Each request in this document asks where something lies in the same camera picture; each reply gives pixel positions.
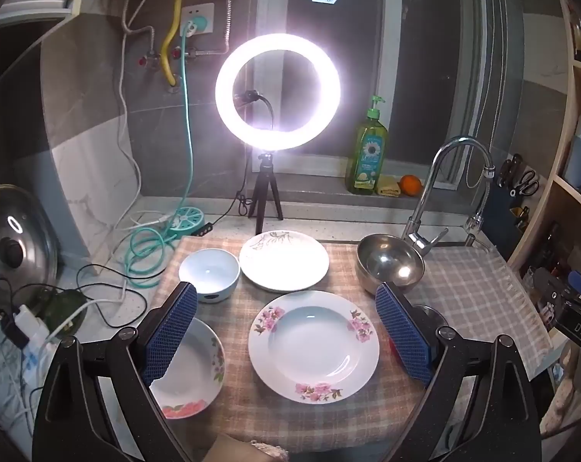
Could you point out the white charger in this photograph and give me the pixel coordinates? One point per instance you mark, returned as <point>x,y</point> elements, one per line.
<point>28,322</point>

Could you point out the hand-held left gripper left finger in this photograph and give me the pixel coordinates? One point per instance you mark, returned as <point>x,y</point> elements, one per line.
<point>170,332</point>

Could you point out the grey checked cloth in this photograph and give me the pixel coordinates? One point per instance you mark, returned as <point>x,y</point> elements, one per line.
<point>473,298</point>

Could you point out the round teal power strip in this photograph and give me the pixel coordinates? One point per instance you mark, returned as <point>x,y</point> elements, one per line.
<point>187,216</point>

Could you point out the yellow sponge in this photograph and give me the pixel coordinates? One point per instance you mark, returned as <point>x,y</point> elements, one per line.
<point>389,186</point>

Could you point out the white wall outlet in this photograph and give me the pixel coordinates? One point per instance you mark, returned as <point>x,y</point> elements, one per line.
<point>206,12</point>

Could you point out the steel pot lid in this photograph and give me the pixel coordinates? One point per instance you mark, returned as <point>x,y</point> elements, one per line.
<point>26,231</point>

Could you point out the wooden shelf unit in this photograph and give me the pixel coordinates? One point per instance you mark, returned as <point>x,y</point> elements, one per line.
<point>548,216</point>

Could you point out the black scissors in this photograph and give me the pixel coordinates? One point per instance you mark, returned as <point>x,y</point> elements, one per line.
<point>528,183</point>

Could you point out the white plate grey leaf print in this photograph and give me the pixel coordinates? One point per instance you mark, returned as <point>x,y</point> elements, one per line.
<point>281,264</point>

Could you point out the orange fruit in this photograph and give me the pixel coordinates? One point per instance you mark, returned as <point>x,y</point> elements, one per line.
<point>410,185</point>

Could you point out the dark knife holder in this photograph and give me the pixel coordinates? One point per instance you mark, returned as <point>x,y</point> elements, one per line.
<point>504,211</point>

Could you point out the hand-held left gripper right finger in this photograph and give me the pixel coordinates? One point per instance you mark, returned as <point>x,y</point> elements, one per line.
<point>406,332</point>

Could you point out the chrome sink faucet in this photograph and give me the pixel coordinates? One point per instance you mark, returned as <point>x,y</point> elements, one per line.
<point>432,178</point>

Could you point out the white plate pink flowers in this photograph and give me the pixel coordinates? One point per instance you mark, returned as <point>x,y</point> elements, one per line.
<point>314,341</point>
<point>194,375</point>

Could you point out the dark green round object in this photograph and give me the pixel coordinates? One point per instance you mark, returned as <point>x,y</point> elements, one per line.
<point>67,313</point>

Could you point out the tan plaid cloth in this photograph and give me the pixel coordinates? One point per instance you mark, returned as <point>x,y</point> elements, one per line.
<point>242,317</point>

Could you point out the large steel bowl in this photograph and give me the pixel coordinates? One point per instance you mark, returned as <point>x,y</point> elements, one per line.
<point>386,260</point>

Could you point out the green dish soap bottle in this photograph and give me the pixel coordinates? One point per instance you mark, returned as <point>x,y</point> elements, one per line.
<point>367,154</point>

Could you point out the person's left hand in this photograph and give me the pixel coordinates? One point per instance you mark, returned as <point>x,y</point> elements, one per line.
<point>233,450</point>

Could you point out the light blue ceramic bowl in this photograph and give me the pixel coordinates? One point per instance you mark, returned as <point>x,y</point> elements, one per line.
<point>208,269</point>

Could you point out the black inline remote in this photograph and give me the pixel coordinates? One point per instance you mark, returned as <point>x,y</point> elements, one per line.
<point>202,229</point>

